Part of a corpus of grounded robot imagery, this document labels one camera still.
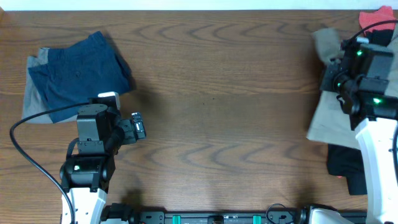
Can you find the folded grey shorts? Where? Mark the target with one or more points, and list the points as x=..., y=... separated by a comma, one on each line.
x=32, y=103

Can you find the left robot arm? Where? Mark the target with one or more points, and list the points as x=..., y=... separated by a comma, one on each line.
x=90, y=165

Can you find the khaki shorts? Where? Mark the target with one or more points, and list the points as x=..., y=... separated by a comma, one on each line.
x=329, y=123

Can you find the folded navy blue shorts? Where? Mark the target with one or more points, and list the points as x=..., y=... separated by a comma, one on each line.
x=79, y=72

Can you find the black garment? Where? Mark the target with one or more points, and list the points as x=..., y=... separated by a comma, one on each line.
x=345, y=161

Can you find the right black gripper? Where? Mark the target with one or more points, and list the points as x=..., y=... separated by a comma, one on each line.
x=331, y=70

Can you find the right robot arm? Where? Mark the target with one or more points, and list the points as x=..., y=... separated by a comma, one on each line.
x=378, y=145

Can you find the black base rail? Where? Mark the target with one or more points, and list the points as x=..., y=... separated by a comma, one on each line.
x=217, y=217

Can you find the red garment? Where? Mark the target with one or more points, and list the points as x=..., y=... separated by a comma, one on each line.
x=384, y=13

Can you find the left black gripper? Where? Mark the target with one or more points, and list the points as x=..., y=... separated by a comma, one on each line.
x=130, y=135

